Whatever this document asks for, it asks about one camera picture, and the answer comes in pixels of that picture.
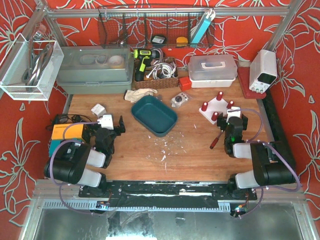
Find white work glove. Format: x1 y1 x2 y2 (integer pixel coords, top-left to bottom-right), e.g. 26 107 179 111
123 88 158 103

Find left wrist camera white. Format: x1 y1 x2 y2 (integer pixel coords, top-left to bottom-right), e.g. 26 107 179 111
97 114 114 130

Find red handled ratchet wrench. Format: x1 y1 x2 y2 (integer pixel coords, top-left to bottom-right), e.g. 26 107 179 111
209 130 224 150

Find orange teal device box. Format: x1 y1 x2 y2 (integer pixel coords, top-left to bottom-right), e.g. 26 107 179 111
49 123 91 157

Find white cable bundle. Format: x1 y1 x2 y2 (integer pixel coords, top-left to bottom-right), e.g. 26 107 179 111
147 62 177 80

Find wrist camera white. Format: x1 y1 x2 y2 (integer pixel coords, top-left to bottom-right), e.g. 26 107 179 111
97 114 114 130
226 106 242 119

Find large red spring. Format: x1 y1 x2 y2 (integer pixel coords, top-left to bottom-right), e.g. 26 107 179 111
216 91 224 101

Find black cables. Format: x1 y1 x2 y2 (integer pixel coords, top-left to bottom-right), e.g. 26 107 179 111
45 113 93 131

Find white power adapter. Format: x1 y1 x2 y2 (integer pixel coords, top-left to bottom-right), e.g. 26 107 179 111
91 103 107 118

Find teal plastic tray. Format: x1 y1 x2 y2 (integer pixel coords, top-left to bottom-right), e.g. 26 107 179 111
131 95 178 138

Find white plastic toolbox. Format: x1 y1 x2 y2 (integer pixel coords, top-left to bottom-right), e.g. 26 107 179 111
188 54 238 88

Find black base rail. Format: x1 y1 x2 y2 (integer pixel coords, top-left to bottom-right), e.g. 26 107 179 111
78 180 258 209

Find grey plastic storage box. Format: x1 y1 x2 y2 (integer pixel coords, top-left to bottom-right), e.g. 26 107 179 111
56 46 134 95

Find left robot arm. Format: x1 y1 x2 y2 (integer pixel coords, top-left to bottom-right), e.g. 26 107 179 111
44 114 126 189

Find white power supply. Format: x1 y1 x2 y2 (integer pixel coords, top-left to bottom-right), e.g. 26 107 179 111
249 49 277 94

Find clear acrylic box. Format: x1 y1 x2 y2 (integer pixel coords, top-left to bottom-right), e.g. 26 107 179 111
0 34 64 101

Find white peg board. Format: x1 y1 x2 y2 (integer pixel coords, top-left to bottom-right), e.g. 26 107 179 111
198 97 230 125

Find blue white box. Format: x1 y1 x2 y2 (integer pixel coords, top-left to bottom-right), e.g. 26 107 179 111
190 13 212 47

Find black wire basket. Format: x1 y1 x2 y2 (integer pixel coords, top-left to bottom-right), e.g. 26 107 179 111
98 4 216 48

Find red mat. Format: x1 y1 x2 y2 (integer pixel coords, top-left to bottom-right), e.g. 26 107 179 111
237 66 267 100

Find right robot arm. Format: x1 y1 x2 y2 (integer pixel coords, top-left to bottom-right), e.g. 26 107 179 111
216 113 301 192

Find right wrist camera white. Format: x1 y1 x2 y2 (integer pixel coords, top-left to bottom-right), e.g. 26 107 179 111
226 106 242 119

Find green yellow power drill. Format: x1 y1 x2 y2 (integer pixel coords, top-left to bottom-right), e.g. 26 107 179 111
133 48 161 82

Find wicker basket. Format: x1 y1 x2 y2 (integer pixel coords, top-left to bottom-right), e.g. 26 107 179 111
132 69 179 90

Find red orange socket cube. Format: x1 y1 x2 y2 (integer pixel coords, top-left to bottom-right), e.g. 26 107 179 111
179 76 192 92

